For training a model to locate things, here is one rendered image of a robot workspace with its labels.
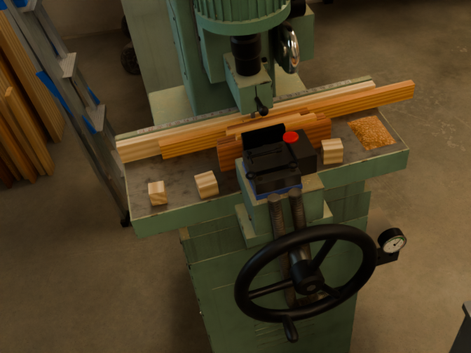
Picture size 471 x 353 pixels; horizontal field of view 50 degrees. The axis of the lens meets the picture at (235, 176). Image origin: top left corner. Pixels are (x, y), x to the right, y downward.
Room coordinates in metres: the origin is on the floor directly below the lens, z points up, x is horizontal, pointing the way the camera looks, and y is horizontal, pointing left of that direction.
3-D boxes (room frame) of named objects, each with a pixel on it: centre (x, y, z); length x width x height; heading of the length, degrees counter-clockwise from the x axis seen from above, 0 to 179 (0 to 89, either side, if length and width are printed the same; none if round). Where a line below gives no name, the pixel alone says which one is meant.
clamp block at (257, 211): (0.68, -0.08, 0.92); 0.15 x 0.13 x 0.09; 99
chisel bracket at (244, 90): (0.89, -0.06, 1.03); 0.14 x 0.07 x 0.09; 9
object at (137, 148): (0.89, -0.05, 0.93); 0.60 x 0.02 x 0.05; 99
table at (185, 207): (0.76, -0.07, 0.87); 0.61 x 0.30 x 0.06; 99
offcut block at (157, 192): (0.71, 0.16, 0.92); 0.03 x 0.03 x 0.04; 4
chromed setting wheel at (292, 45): (1.02, -0.16, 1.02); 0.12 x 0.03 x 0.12; 9
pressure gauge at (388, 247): (0.70, -0.35, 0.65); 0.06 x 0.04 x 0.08; 99
